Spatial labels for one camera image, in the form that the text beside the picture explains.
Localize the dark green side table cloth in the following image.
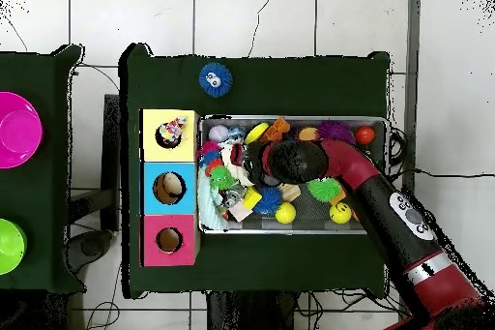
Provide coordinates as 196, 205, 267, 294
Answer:
0, 44, 86, 295

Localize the plain yellow foam ball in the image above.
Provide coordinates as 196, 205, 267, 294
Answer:
275, 201, 298, 225

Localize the black equipment stand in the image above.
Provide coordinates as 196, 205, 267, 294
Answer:
100, 93, 122, 232

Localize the grey metal pole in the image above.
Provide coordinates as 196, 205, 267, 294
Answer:
401, 0, 422, 192

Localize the lime green plastic bowl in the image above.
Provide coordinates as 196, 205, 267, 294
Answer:
0, 217, 27, 276

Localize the wooden box with three holes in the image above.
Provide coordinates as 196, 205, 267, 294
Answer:
138, 107, 202, 268

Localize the purple spiky rubber ball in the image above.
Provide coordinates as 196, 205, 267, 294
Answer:
315, 120, 356, 144

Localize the yellow smiley ball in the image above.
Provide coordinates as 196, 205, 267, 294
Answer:
329, 201, 353, 225

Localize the magenta plastic bowl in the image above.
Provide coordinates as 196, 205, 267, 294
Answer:
0, 91, 44, 169

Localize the white baseball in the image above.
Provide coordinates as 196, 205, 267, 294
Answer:
208, 124, 231, 143

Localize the colourful patterned cloth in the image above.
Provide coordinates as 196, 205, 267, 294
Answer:
157, 115, 189, 144

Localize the small blue spiky rubber ball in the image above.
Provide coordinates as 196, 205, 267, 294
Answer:
252, 186, 285, 216

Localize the mint green waffle cloth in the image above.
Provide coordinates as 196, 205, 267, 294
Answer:
196, 172, 233, 231

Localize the shallow silver mesh bin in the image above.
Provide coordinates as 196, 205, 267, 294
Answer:
198, 114, 391, 236

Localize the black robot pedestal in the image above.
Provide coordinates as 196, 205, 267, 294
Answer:
206, 290, 299, 330

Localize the orange plastic toy brick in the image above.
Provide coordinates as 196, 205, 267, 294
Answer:
259, 115, 292, 143

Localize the small plain orange ball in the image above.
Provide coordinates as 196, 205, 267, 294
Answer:
354, 126, 376, 146

